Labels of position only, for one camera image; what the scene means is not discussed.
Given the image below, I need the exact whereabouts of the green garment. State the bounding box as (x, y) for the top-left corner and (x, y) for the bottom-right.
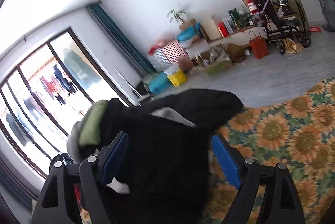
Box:
(79, 100), (109, 147)

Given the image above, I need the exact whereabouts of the row of hanging clothes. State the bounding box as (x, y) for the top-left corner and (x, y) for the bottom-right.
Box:
(22, 64), (79, 109)

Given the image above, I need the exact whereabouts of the teal suitcase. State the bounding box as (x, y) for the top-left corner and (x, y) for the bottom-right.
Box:
(149, 72), (173, 95)

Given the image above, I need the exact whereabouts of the orange paper bag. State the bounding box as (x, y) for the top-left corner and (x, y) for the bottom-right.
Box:
(248, 31), (269, 60)

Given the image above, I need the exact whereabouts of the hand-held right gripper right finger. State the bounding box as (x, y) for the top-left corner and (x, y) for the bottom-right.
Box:
(211, 133), (305, 224)

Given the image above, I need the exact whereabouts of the crumpled brown paper bag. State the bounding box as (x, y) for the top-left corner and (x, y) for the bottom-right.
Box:
(226, 43), (246, 63)

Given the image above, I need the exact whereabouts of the pink suitcase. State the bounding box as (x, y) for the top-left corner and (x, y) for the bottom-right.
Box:
(162, 40), (194, 73)

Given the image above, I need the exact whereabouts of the teal curtain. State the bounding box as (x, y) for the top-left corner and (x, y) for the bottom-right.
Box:
(88, 3), (157, 75)

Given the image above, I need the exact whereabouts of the grey knit sweater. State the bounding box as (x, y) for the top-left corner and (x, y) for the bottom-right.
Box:
(66, 107), (196, 194)

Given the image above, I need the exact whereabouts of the curtain rod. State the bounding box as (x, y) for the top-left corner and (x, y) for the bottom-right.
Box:
(0, 1), (102, 57)

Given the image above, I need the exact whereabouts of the black coat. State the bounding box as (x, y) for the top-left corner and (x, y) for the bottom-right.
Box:
(101, 89), (244, 224)

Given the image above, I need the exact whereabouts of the red box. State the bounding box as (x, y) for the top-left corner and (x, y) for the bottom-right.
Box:
(218, 23), (230, 38)

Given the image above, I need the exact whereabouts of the santa doll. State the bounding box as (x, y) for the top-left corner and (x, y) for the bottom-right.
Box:
(248, 0), (259, 16)

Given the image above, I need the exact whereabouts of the sliding glass door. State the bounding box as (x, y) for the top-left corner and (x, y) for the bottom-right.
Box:
(0, 27), (137, 180)

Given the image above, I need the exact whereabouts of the plain cardboard box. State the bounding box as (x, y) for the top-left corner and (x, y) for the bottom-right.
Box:
(179, 19), (197, 32)

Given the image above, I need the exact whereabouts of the pink basin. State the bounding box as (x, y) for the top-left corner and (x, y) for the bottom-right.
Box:
(156, 39), (174, 48)

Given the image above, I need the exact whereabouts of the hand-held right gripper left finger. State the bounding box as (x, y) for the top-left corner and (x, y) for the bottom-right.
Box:
(31, 132), (129, 224)

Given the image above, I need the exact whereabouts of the olive green suitcase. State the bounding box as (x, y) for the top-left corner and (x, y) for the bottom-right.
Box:
(284, 0), (309, 33)

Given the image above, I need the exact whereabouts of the black cart with red items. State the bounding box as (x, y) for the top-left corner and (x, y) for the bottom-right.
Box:
(238, 0), (312, 55)

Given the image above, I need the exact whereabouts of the teal basin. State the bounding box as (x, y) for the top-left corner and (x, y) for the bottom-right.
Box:
(177, 27), (201, 42)

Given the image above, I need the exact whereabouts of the low wooden shelf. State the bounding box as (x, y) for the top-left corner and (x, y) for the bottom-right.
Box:
(192, 13), (295, 57)

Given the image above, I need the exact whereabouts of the white cloth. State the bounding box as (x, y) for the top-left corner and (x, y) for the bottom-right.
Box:
(184, 39), (210, 58)

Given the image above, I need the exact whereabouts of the dark green box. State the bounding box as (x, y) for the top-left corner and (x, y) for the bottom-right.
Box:
(228, 9), (241, 29)

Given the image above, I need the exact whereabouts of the yellow bag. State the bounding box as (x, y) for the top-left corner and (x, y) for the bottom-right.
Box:
(164, 64), (187, 87)

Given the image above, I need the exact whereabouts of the potted plant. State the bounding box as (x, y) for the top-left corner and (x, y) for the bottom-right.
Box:
(167, 9), (187, 25)

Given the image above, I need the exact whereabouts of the sunflower blanket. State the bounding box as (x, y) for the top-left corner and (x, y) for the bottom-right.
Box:
(79, 77), (335, 224)

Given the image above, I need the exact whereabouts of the white storage bin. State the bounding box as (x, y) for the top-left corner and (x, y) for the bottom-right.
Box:
(201, 18), (223, 41)

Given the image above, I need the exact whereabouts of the white ribbed suitcase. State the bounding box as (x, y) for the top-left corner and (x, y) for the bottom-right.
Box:
(148, 50), (173, 74)

